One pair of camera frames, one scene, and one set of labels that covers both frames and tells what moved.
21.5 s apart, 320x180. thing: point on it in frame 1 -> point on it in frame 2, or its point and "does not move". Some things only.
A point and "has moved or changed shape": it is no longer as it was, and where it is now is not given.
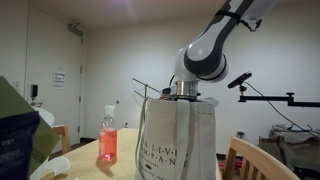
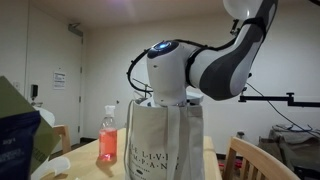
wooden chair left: [65, 133] does not move
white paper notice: [59, 79] does not move
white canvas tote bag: [176, 139] has moved or changed shape
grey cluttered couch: [298, 146] does not move
